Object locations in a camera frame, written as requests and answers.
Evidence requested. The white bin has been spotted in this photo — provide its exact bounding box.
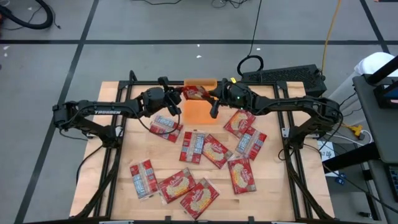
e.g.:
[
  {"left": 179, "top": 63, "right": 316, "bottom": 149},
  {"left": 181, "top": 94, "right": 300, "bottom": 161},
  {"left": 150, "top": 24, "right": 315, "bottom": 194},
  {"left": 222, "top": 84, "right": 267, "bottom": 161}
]
[{"left": 325, "top": 51, "right": 396, "bottom": 125}]

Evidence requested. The black vacuum hose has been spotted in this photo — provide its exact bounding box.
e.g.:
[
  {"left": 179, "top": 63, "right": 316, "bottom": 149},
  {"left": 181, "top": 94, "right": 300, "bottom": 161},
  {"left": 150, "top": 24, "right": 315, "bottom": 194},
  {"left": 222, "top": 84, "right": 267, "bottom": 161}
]
[{"left": 0, "top": 0, "right": 54, "bottom": 30}]

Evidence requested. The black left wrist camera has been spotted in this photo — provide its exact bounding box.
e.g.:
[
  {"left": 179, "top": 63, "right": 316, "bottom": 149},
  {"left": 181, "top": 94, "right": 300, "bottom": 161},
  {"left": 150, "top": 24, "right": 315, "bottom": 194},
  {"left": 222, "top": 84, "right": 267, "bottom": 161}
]
[{"left": 167, "top": 99, "right": 183, "bottom": 116}]

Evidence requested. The grey desk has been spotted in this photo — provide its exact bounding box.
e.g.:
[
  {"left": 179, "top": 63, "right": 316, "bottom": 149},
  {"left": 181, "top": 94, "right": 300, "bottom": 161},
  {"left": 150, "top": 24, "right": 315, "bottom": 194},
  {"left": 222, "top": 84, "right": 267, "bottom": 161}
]
[{"left": 352, "top": 73, "right": 398, "bottom": 164}]

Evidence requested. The orange plastic basket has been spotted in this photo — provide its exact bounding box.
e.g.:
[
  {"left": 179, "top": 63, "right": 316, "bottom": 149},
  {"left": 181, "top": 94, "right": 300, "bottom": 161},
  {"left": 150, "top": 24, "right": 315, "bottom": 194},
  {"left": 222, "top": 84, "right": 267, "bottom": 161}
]
[{"left": 183, "top": 78, "right": 220, "bottom": 126}]

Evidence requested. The yellow power plug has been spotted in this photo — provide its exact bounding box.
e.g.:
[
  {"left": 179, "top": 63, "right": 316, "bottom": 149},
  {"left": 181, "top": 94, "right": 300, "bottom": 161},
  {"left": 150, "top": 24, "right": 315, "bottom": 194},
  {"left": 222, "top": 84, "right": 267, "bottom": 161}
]
[{"left": 348, "top": 123, "right": 364, "bottom": 138}]

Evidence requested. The yellow extension cable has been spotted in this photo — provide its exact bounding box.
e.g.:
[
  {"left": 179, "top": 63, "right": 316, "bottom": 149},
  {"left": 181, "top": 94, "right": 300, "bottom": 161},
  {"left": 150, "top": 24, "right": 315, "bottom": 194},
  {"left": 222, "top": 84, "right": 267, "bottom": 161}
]
[{"left": 320, "top": 0, "right": 343, "bottom": 74}]

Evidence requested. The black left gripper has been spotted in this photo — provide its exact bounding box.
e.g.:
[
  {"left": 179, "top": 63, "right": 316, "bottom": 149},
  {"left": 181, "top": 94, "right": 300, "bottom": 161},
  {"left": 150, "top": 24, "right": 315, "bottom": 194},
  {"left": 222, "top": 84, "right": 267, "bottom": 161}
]
[{"left": 141, "top": 76, "right": 186, "bottom": 117}]

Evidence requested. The white paper sheet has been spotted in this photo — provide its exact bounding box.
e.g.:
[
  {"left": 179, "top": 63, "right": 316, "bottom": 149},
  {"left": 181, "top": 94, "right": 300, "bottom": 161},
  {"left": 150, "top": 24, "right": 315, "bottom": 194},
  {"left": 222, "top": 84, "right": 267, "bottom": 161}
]
[{"left": 317, "top": 139, "right": 336, "bottom": 162}]

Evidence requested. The black cable bundle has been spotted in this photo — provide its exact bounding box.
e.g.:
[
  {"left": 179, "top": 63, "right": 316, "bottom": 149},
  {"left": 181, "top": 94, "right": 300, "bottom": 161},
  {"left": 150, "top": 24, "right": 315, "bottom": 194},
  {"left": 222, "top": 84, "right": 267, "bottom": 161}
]
[{"left": 211, "top": 0, "right": 249, "bottom": 9}]

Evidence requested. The red butter popcorn bag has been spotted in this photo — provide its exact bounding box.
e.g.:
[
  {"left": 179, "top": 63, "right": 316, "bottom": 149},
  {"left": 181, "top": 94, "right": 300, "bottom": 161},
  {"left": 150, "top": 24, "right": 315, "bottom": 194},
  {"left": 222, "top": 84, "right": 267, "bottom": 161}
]
[
  {"left": 149, "top": 114, "right": 184, "bottom": 144},
  {"left": 179, "top": 177, "right": 221, "bottom": 221},
  {"left": 157, "top": 167, "right": 197, "bottom": 205},
  {"left": 235, "top": 126, "right": 268, "bottom": 162},
  {"left": 223, "top": 108, "right": 257, "bottom": 139},
  {"left": 178, "top": 131, "right": 206, "bottom": 165},
  {"left": 201, "top": 133, "right": 234, "bottom": 170},
  {"left": 129, "top": 159, "right": 161, "bottom": 200},
  {"left": 227, "top": 156, "right": 257, "bottom": 195},
  {"left": 181, "top": 85, "right": 213, "bottom": 101}
]

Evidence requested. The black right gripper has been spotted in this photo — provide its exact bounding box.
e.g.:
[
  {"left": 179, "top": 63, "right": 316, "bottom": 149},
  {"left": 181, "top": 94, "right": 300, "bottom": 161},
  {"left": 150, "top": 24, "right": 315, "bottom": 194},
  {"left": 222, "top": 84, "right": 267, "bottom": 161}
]
[{"left": 208, "top": 77, "right": 259, "bottom": 119}]

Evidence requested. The black keyboard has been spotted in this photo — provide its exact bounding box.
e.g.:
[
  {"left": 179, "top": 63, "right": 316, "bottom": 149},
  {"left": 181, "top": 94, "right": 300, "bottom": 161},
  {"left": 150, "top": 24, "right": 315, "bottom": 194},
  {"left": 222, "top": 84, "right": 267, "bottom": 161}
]
[{"left": 387, "top": 164, "right": 398, "bottom": 203}]

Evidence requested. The black looped floor cable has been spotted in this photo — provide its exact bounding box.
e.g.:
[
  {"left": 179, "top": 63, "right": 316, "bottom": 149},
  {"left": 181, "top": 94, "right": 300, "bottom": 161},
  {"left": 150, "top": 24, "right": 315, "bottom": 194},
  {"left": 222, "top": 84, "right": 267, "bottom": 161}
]
[{"left": 236, "top": 0, "right": 264, "bottom": 77}]

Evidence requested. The black perforated computer case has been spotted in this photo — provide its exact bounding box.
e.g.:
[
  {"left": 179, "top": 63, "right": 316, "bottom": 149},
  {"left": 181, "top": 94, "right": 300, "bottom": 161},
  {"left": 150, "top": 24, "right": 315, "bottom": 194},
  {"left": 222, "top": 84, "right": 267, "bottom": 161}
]
[{"left": 241, "top": 63, "right": 328, "bottom": 98}]

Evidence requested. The black aluminium table frame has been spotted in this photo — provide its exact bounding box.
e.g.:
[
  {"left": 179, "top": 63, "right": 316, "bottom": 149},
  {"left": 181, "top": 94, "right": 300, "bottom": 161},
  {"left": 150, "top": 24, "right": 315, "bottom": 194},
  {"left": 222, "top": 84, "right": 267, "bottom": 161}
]
[{"left": 70, "top": 70, "right": 335, "bottom": 224}]

